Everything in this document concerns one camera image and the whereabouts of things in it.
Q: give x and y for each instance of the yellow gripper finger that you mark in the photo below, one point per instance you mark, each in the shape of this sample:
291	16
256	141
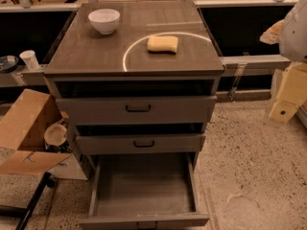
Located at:
291	95

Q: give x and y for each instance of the yellow sponge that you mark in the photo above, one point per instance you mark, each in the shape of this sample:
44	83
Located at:
162	43

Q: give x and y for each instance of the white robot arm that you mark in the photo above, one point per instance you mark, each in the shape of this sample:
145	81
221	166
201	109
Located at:
293	38

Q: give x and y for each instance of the top grey drawer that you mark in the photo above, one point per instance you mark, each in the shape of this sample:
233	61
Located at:
136	102

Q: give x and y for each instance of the grey drawer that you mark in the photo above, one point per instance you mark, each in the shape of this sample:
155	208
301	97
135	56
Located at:
144	192
156	138
136	102

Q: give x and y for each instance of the middle grey drawer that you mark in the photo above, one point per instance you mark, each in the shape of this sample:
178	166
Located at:
156	138

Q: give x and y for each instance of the grey drawer cabinet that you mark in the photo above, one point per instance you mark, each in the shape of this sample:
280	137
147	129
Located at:
86	55

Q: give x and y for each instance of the bottom grey drawer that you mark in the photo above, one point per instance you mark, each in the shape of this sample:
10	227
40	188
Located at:
144	192

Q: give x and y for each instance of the white ceramic bowl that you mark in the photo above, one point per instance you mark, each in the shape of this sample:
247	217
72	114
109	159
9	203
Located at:
105	21

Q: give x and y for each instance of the white bowl in box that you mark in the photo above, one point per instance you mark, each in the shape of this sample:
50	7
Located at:
55	135

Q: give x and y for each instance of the white paper cup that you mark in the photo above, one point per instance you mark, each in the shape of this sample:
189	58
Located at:
29	59

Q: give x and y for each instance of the open cardboard box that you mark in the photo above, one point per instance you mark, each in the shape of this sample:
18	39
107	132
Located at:
22	130

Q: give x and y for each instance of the dark round dish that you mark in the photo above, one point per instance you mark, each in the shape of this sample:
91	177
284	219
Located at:
8	64

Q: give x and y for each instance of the black metal stand leg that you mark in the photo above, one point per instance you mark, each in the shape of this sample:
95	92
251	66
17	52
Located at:
24	214

